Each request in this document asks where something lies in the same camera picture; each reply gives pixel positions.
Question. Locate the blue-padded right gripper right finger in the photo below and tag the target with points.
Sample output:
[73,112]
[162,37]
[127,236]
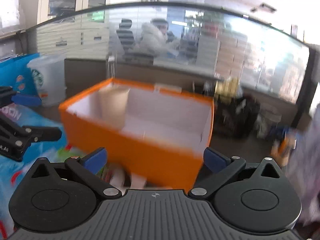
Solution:
[224,171]

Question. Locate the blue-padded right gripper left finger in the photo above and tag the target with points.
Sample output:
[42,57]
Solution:
[86,168]

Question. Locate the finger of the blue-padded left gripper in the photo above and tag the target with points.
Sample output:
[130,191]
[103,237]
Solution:
[26,100]

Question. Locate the beige paper cup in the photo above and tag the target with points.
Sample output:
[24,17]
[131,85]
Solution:
[113,103]

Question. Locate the blue paper bag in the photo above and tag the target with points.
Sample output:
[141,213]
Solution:
[16,74]

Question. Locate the Starbucks translucent plastic cup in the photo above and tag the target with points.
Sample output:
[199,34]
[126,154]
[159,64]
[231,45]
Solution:
[48,72]

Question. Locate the black mesh desk organizer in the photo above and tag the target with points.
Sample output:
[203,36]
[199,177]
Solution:
[235,117]

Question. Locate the orange cardboard box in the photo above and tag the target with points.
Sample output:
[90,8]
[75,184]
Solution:
[164,137]

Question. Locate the yellow pill blister pack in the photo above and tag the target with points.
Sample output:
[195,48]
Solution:
[230,88]

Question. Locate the frosted glass desk partition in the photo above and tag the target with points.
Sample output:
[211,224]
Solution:
[192,38]

